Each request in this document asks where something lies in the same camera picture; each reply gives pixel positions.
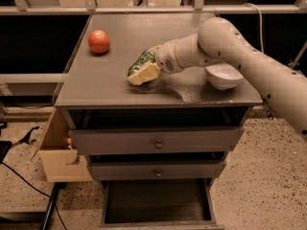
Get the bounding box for grey open bottom drawer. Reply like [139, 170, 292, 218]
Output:
[101, 179, 224, 230]

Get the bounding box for black clamp tool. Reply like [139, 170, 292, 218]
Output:
[12, 126, 38, 147]

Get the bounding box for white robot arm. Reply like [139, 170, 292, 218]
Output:
[128, 17, 307, 139]

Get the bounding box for red apple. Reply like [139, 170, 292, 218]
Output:
[87, 30, 110, 54]

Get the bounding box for white ceramic bowl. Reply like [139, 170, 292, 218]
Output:
[205, 63, 244, 90]

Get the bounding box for black floor cable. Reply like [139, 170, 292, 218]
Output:
[0, 160, 69, 230]

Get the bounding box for grey top drawer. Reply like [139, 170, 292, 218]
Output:
[69, 126, 244, 155]

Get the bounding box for grey middle drawer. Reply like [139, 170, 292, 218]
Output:
[90, 160, 225, 181]

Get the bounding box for metal railing frame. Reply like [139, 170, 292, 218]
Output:
[0, 0, 307, 16]

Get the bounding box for white cable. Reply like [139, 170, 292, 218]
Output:
[243, 2, 265, 55]

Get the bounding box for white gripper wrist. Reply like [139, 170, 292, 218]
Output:
[128, 39, 183, 85]

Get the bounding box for light wooden side box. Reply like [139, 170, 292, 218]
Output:
[36, 108, 92, 182]

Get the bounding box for grey wooden drawer cabinet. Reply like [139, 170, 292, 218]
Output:
[55, 12, 264, 230]

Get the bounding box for green soda can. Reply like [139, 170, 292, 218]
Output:
[128, 50, 156, 77]

